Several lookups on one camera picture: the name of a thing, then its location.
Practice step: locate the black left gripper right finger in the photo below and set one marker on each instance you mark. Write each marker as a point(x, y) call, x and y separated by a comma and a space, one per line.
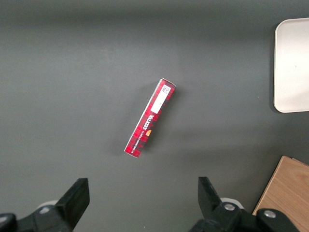
point(212, 207)

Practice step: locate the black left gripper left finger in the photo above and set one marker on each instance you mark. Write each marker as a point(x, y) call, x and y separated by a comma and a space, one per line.
point(70, 205)

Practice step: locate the wooden drawer cabinet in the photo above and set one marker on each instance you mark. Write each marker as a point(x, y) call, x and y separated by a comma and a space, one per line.
point(289, 188)

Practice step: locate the red shortbread cookie box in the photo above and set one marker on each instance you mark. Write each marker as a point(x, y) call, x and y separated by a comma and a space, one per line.
point(152, 116)

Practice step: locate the beige rectangular tray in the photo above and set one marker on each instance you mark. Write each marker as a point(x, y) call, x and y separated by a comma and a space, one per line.
point(293, 65)

